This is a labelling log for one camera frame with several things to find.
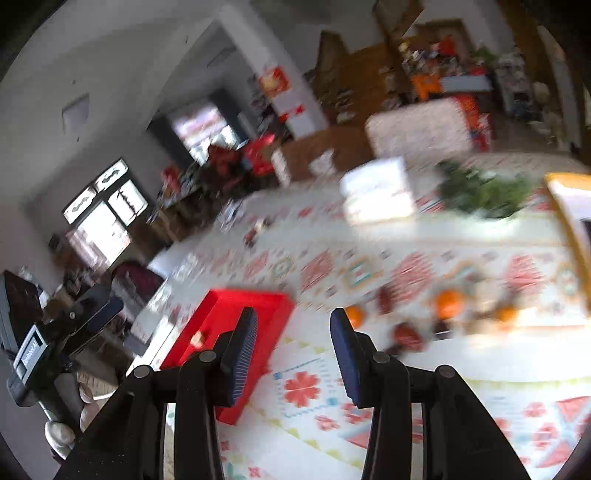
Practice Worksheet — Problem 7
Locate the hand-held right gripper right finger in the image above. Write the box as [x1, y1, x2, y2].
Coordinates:
[329, 308, 532, 480]

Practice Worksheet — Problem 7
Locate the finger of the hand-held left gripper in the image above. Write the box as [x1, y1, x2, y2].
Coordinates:
[69, 284, 125, 335]

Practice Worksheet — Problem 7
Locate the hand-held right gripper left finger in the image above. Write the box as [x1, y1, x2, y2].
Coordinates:
[55, 307, 259, 480]

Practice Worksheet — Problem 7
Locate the red tray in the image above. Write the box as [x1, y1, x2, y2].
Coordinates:
[159, 288, 296, 425]

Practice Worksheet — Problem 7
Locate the person's left hand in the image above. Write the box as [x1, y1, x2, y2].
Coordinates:
[44, 381, 109, 462]

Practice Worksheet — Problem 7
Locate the striped cloth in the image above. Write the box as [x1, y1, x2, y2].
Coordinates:
[113, 261, 164, 301]

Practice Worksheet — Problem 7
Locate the black screen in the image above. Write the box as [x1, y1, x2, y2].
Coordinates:
[0, 270, 44, 352]

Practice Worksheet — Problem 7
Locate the window with patterned glass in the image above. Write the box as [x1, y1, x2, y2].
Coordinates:
[62, 159, 148, 273]

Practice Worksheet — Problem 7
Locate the patterned tablecloth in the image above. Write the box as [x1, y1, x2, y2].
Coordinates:
[127, 152, 591, 480]

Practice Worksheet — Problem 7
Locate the stack of papers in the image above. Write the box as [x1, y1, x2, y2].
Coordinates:
[219, 203, 243, 232]

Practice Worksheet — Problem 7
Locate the white box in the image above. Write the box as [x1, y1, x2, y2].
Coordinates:
[339, 157, 416, 227]

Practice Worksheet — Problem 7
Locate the red garment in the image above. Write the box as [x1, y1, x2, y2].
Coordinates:
[208, 143, 245, 174]

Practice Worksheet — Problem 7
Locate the red cardboard box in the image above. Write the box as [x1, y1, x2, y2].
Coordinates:
[242, 134, 278, 176]

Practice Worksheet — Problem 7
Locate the curtained window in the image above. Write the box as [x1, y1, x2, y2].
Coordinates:
[148, 90, 252, 167]

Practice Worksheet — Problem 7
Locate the wooden chair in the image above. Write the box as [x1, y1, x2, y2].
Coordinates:
[281, 124, 375, 183]

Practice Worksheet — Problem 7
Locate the potted green plant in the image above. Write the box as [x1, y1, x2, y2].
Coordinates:
[436, 159, 532, 219]

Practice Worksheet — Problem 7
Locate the patterned chair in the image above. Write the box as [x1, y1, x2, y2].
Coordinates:
[365, 97, 476, 160]

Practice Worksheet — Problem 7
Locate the yellow framed board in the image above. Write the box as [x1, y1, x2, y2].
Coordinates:
[545, 173, 591, 296]

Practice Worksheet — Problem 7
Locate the wooden staircase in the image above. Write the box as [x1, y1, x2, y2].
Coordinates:
[318, 30, 407, 121]

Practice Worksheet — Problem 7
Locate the cluttered shelf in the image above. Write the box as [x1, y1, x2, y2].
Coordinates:
[399, 34, 495, 100]

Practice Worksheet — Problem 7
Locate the red wall poster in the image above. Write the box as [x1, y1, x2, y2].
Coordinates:
[261, 67, 291, 97]

